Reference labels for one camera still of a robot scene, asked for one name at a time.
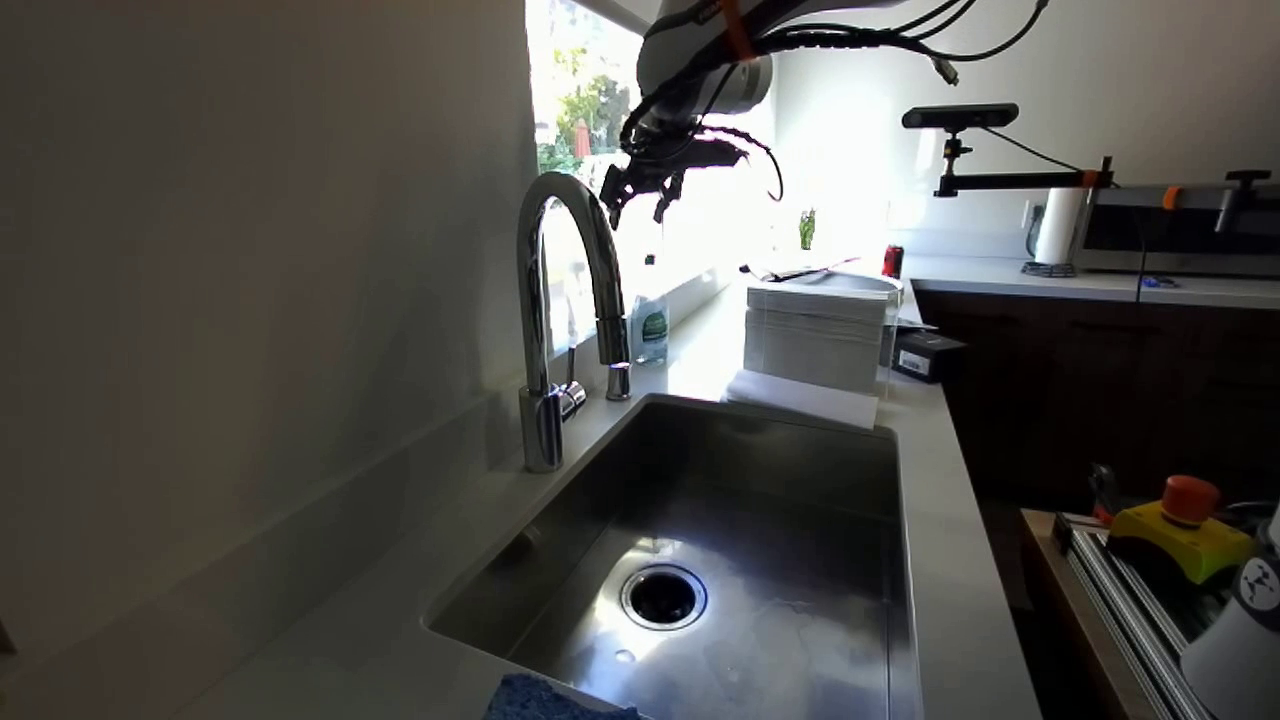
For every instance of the round sink drain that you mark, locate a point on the round sink drain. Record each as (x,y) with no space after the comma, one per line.
(663,599)

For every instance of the white framed window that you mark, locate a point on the white framed window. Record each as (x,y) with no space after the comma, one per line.
(584,83)

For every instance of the small green item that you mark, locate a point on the small green item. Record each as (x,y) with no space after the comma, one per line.
(805,230)

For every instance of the white paper towel roll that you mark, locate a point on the white paper towel roll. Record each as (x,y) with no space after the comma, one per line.
(1059,225)

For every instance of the yellow emergency stop button box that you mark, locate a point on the yellow emergency stop button box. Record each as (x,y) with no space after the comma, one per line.
(1182,535)

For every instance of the chrome gooseneck faucet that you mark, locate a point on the chrome gooseneck faucet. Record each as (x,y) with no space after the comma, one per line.
(534,334)

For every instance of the dark wooden base cabinet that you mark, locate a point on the dark wooden base cabinet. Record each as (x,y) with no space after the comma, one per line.
(1105,403)

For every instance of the stainless steel sink basin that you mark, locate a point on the stainless steel sink basin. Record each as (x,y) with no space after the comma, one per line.
(775,535)

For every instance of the blue sponge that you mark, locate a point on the blue sponge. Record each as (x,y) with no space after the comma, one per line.
(544,698)

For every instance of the small black box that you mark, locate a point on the small black box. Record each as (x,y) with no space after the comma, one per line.
(928,357)

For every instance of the robot mounting table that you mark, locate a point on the robot mounting table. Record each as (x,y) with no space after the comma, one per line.
(1121,627)

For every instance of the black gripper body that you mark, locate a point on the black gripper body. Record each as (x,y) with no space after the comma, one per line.
(683,155)

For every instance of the small red can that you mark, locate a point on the small red can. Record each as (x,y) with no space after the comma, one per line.
(893,260)

